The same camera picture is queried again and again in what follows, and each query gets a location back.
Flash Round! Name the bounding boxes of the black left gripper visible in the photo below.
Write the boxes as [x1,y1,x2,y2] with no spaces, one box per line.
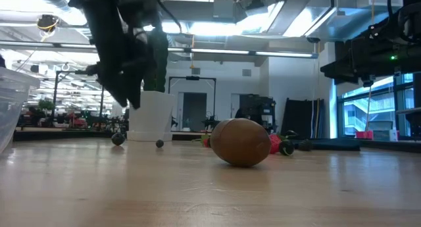
[82,3,149,109]

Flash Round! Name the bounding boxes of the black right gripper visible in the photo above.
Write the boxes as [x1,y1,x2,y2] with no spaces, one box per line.
[320,26,401,86]

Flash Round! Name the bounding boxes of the blackberry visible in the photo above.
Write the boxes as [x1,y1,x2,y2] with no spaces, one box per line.
[298,139,314,152]

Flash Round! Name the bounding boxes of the red strawberry green leaves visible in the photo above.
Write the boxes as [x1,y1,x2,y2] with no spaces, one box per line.
[268,130,299,155]
[192,134,213,149]

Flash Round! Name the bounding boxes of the brown kiwi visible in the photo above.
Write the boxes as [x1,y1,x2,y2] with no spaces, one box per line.
[209,118,272,168]

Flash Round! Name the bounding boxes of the clear plastic tupperware container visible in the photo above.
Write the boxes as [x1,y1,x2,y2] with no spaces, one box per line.
[0,66,41,155]

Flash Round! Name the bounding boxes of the tall green cactus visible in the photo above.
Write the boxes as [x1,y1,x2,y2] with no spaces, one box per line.
[143,29,170,93]

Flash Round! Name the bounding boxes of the white plant pot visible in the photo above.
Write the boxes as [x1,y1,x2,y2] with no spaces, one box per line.
[126,90,176,142]

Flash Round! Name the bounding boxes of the black leaning panels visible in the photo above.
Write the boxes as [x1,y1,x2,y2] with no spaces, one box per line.
[282,97,326,139]

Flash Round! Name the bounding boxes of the red plastic bin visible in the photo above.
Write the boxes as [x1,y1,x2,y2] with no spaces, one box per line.
[355,130,374,141]

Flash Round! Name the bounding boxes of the folded dark blue cloth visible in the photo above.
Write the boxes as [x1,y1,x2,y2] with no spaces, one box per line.
[291,137,362,152]

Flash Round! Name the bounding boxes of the grey teal box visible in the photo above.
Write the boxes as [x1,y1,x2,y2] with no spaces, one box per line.
[373,129,399,142]

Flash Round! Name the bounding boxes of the small green office plant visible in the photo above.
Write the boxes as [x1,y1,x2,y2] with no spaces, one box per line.
[37,99,56,113]

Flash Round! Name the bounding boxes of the black equipment cart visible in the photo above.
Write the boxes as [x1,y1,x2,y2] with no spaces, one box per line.
[235,94,278,133]

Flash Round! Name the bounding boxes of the long ceiling light strip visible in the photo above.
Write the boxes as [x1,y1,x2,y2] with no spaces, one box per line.
[0,39,319,59]

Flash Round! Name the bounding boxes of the grey ceiling box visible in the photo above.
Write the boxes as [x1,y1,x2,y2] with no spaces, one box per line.
[212,0,236,20]

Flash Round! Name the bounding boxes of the black metal frame stand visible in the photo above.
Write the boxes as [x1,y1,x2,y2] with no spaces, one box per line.
[52,70,107,126]

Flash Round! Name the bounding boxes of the black aluminium table frame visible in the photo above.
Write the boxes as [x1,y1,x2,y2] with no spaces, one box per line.
[12,128,421,155]

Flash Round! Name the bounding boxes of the large silver ventilation duct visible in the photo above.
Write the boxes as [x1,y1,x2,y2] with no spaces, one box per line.
[235,0,404,42]

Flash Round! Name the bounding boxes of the black ceiling-hung camera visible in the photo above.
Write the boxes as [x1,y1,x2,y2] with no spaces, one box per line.
[36,14,61,34]

